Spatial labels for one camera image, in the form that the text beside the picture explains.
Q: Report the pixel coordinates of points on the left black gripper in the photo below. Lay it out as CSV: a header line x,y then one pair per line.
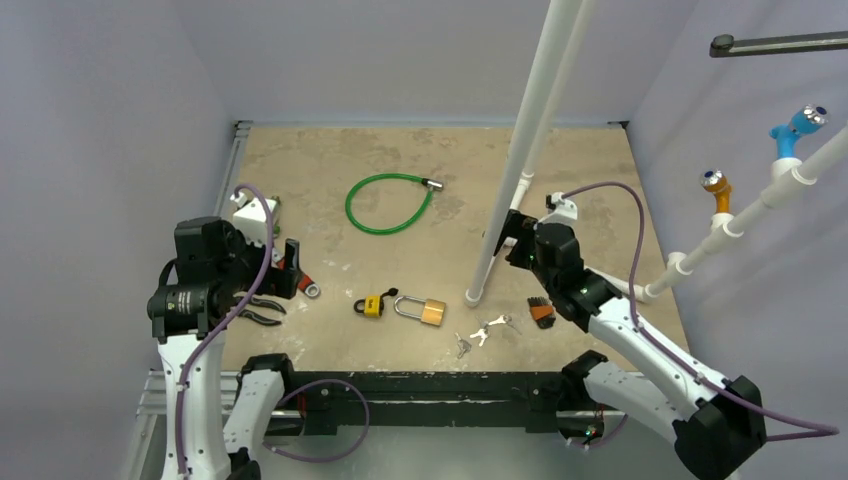
x,y
281,281

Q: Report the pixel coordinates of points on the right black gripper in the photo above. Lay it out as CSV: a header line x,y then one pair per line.
x,y
511,230

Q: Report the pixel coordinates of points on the black headed key bunch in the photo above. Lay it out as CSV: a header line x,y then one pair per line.
x,y
481,335

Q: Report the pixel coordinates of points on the large brass padlock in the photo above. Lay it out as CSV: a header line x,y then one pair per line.
x,y
431,312

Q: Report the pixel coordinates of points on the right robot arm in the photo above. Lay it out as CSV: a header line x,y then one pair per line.
x,y
712,422

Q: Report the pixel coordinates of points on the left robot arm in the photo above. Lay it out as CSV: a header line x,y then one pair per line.
x,y
213,276

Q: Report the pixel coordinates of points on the orange hex key set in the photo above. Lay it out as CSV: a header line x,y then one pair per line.
x,y
542,312

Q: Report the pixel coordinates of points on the black pliers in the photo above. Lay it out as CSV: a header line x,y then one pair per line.
x,y
263,311

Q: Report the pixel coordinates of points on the small yellow padlock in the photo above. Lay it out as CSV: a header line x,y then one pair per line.
x,y
373,306

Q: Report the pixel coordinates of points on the orange faucet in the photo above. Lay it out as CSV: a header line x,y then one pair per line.
x,y
716,183

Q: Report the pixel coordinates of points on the black overhead bar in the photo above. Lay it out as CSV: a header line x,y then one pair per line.
x,y
728,46

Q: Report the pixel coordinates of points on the blue faucet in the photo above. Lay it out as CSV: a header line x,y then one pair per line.
x,y
807,120

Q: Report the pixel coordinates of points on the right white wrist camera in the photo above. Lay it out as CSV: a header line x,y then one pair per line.
x,y
560,210

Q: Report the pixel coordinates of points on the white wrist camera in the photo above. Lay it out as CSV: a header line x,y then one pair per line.
x,y
560,210
248,217

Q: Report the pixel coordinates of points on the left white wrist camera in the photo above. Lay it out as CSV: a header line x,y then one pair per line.
x,y
248,217

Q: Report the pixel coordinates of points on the green cable lock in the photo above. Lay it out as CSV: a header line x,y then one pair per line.
x,y
385,204

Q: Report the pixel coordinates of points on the white pvc pipe frame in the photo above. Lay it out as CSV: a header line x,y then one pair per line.
x,y
562,35

